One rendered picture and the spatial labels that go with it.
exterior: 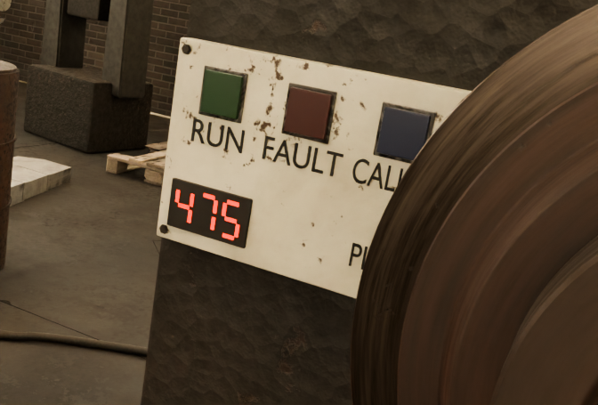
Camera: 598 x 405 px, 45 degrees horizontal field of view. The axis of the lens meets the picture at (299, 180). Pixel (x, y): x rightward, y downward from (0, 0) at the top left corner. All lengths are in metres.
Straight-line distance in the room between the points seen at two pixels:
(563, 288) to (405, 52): 0.29
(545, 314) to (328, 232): 0.29
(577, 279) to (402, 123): 0.26
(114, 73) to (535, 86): 5.39
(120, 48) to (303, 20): 5.10
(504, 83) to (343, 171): 0.21
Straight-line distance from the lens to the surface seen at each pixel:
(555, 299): 0.33
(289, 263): 0.61
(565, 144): 0.38
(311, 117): 0.57
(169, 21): 7.87
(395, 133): 0.55
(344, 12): 0.59
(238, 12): 0.63
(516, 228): 0.38
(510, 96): 0.40
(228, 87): 0.61
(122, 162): 5.23
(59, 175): 4.78
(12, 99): 3.17
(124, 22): 5.66
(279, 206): 0.60
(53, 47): 6.28
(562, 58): 0.40
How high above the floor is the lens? 1.27
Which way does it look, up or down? 13 degrees down
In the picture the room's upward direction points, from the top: 9 degrees clockwise
